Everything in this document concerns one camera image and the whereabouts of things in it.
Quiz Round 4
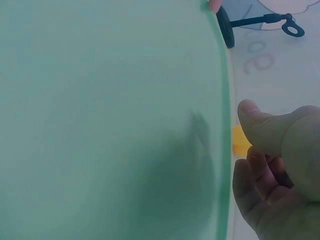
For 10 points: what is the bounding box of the person's right hand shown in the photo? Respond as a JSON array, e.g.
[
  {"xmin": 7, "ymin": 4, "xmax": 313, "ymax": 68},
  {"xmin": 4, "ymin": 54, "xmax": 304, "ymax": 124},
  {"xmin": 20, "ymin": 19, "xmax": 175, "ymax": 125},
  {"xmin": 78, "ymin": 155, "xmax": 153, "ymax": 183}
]
[{"xmin": 231, "ymin": 98, "xmax": 320, "ymax": 240}]

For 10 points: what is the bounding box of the pink rounded object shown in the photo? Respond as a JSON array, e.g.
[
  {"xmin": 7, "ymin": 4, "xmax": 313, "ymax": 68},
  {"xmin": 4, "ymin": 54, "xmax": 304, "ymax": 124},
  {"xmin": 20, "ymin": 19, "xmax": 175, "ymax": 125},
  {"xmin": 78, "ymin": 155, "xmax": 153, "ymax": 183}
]
[{"xmin": 208, "ymin": 0, "xmax": 222, "ymax": 13}]

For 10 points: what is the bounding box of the black disc tool with ring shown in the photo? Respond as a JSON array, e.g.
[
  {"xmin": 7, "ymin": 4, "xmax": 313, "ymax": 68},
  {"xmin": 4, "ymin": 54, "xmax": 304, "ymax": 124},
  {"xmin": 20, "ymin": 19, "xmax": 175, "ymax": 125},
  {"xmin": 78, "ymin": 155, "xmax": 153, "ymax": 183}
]
[{"xmin": 215, "ymin": 5, "xmax": 306, "ymax": 49}]

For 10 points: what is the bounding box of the yellow piece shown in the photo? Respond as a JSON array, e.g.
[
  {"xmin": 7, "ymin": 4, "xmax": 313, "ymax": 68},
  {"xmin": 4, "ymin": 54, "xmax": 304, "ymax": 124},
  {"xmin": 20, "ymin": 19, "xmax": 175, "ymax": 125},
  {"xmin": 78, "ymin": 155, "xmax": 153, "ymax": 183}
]
[{"xmin": 231, "ymin": 124, "xmax": 253, "ymax": 156}]

